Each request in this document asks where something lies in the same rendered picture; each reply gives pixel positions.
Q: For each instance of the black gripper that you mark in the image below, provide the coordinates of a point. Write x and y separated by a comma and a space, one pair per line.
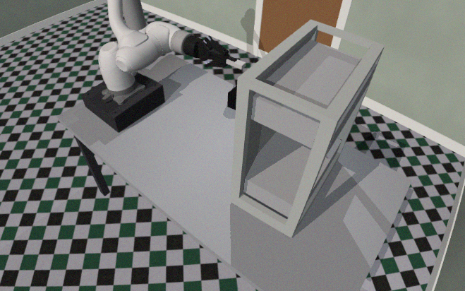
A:
209, 49

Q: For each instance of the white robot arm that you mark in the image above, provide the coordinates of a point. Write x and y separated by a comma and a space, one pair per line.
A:
139, 45

